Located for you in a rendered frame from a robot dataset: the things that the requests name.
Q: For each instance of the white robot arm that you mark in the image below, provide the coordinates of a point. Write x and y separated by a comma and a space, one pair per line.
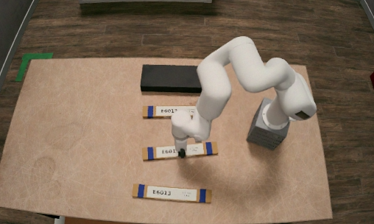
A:
295, 100

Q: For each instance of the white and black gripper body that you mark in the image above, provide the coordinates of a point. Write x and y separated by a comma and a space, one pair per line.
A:
180, 145

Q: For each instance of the tan flat pack with white e6013 label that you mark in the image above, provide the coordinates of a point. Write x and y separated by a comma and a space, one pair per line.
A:
172, 193

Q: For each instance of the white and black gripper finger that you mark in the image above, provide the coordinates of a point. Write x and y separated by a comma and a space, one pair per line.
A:
182, 154

